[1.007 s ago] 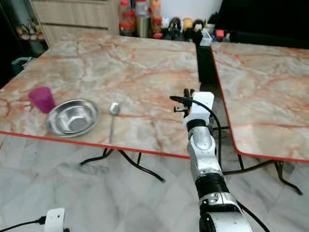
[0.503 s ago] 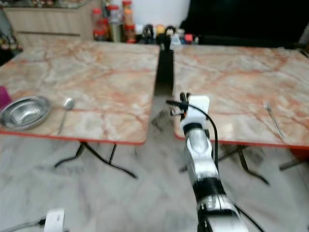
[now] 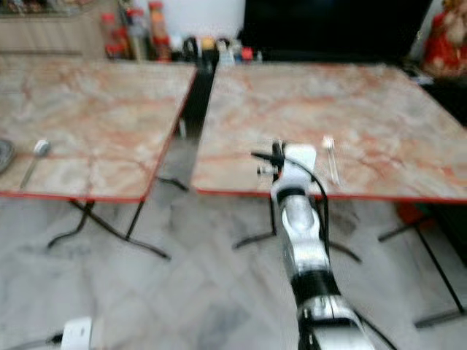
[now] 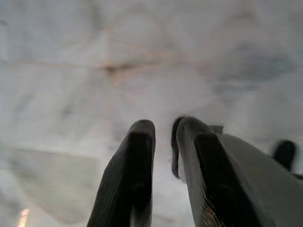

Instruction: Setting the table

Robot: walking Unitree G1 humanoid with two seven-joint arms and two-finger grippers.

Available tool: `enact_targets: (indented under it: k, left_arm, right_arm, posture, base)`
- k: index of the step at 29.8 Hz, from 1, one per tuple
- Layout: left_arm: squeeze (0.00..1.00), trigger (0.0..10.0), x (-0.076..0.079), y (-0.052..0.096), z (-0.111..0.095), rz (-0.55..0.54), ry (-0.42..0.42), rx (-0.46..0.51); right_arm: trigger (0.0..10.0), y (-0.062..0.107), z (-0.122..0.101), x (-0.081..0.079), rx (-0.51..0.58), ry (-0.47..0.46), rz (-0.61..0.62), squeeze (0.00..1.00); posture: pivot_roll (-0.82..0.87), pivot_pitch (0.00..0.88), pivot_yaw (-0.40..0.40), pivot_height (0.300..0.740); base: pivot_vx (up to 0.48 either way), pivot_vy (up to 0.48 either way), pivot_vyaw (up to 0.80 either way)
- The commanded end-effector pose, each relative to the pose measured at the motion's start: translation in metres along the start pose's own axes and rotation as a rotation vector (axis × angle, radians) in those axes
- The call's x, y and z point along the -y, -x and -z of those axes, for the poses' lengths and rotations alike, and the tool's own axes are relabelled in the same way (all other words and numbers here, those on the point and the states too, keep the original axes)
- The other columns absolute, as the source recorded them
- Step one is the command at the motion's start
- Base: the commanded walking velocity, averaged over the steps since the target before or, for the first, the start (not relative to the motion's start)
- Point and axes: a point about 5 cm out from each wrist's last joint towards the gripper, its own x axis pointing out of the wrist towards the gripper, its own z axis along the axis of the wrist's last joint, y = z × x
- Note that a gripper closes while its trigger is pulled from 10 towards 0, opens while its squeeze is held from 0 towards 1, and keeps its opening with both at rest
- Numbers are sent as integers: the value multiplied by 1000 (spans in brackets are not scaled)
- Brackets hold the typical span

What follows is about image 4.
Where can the black robot foot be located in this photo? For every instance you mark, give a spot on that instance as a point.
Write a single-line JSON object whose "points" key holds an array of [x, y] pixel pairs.
{"points": [[284, 153]]}

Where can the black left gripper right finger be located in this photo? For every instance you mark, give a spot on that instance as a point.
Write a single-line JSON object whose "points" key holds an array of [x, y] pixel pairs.
{"points": [[213, 179]]}

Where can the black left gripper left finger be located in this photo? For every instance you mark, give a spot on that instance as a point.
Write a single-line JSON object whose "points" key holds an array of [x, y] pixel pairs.
{"points": [[127, 179]]}

